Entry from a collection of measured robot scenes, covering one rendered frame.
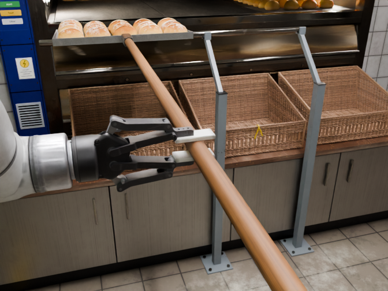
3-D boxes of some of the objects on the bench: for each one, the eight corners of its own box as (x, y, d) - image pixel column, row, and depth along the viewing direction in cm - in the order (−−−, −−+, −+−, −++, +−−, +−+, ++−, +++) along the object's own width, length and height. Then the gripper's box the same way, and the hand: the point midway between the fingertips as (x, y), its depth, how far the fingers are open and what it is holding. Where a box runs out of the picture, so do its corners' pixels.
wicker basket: (73, 136, 220) (66, 88, 208) (172, 125, 235) (171, 79, 223) (76, 179, 178) (67, 122, 166) (197, 162, 193) (197, 108, 181)
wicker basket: (177, 125, 235) (176, 79, 223) (265, 115, 249) (268, 71, 237) (200, 162, 193) (201, 108, 181) (305, 148, 207) (312, 97, 195)
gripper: (65, 105, 64) (206, 93, 70) (77, 190, 71) (205, 172, 77) (64, 122, 57) (221, 107, 63) (78, 214, 64) (218, 193, 70)
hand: (194, 145), depth 69 cm, fingers closed on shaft, 3 cm apart
